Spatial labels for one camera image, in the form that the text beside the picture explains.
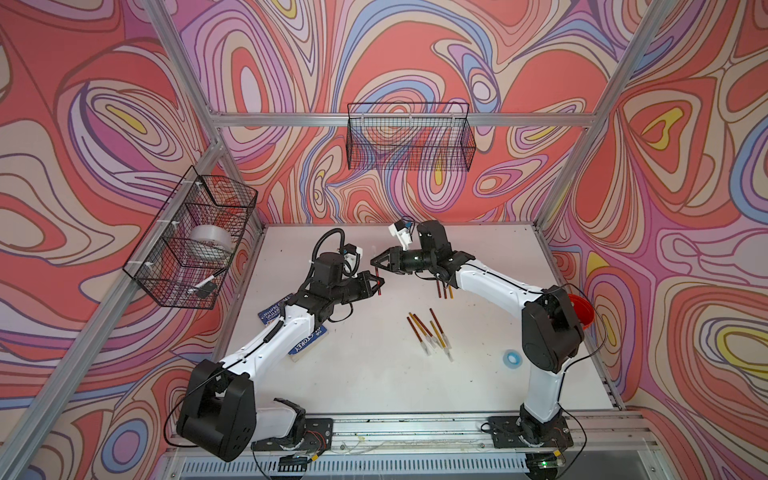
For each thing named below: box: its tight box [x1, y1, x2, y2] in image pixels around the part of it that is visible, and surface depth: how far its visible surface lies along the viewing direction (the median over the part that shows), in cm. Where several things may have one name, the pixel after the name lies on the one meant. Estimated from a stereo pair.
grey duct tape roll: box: [184, 224, 233, 265], surface depth 74 cm
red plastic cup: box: [568, 293, 595, 329], surface depth 82 cm
